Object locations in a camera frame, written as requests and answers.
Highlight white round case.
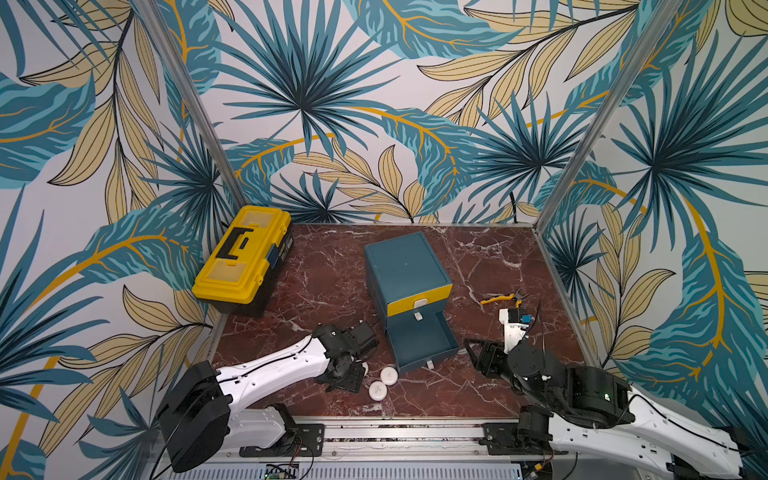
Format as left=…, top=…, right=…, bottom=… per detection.
left=380, top=366, right=399, bottom=386
left=368, top=381, right=388, bottom=402

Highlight teal bottom drawer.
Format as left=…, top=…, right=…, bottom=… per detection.
left=386, top=311, right=459, bottom=375

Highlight teal drawer cabinet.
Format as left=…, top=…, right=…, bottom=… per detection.
left=364, top=232, right=454, bottom=334

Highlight yellow top drawer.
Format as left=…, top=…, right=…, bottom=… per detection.
left=386, top=284, right=453, bottom=317

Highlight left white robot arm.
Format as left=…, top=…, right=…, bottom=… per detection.
left=156, top=323, right=378, bottom=473

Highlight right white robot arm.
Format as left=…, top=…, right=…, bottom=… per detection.
left=464, top=339, right=759, bottom=479

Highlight yellow black toolbox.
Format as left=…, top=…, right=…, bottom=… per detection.
left=192, top=206, right=293, bottom=318

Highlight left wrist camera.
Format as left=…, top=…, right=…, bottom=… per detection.
left=341, top=322, right=379, bottom=361

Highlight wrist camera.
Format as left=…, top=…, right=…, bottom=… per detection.
left=341, top=322, right=379, bottom=361
left=498, top=307, right=535, bottom=353

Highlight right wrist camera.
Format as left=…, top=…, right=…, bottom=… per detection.
left=498, top=307, right=535, bottom=353

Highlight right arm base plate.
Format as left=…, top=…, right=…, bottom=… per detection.
left=479, top=423, right=554, bottom=458

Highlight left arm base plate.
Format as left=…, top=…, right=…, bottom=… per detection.
left=239, top=423, right=326, bottom=458

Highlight yellow handled pliers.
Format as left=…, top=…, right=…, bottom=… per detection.
left=480, top=293, right=526, bottom=308

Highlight aluminium front rail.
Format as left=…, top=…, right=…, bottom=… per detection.
left=140, top=415, right=667, bottom=480

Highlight right aluminium frame post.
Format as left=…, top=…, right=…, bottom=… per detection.
left=534, top=0, right=683, bottom=237

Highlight aluminium frame post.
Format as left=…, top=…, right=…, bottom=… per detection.
left=534, top=0, right=683, bottom=237
left=133, top=0, right=248, bottom=212

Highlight left aluminium frame post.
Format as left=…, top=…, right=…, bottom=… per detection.
left=133, top=0, right=248, bottom=212

